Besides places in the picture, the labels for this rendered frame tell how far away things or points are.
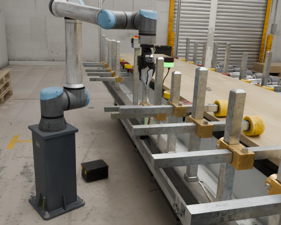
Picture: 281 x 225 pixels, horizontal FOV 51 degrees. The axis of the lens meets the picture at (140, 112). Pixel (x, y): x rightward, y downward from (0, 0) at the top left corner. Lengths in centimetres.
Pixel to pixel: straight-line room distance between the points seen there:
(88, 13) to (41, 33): 770
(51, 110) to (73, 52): 41
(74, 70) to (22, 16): 737
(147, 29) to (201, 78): 50
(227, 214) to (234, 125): 35
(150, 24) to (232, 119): 76
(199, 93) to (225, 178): 33
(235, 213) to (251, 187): 61
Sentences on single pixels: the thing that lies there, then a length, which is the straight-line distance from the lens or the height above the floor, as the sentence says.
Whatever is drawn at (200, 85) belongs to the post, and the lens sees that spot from 113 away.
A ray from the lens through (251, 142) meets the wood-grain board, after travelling 122.
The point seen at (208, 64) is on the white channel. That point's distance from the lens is 320.
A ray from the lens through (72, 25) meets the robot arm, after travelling 205.
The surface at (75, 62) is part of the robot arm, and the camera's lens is 207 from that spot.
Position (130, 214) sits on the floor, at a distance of 225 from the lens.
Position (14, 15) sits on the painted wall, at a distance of 942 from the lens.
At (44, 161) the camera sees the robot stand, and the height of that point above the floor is 42.
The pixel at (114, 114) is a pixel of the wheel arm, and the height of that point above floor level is 85.
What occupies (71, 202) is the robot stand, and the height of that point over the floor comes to 4.
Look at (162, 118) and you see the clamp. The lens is 158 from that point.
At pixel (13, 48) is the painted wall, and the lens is 948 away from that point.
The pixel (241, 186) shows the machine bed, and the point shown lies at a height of 68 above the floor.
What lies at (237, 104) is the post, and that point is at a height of 110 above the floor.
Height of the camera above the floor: 132
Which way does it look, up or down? 17 degrees down
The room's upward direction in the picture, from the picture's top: 2 degrees clockwise
